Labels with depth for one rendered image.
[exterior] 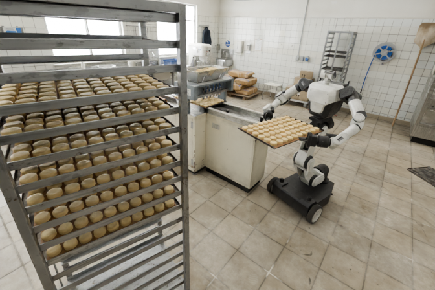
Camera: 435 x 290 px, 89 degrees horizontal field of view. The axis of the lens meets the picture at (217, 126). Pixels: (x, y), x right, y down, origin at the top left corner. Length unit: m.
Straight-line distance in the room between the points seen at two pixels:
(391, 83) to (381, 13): 1.46
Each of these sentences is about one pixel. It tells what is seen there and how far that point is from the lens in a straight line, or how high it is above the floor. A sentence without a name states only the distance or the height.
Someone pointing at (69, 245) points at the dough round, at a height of 0.88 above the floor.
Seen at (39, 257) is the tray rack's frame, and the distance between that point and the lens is 1.15.
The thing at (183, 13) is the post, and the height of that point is 1.79.
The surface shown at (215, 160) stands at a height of 0.25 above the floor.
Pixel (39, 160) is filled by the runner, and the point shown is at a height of 1.32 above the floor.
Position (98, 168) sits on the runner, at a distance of 0.98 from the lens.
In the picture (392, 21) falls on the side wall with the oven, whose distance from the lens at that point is 6.11.
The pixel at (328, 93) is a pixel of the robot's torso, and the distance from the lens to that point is 2.14.
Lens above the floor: 1.74
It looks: 23 degrees down
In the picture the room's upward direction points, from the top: 3 degrees clockwise
